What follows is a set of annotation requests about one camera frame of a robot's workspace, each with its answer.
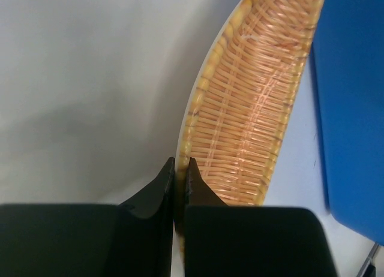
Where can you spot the boat-shaped orange woven basket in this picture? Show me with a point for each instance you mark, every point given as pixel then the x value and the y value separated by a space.
pixel 242 99

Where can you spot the blue plastic bin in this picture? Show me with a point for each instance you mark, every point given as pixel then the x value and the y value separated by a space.
pixel 348 61

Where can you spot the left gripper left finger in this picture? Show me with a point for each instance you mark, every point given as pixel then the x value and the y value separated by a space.
pixel 133 238

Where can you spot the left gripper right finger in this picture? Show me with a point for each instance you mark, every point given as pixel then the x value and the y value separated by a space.
pixel 222 240

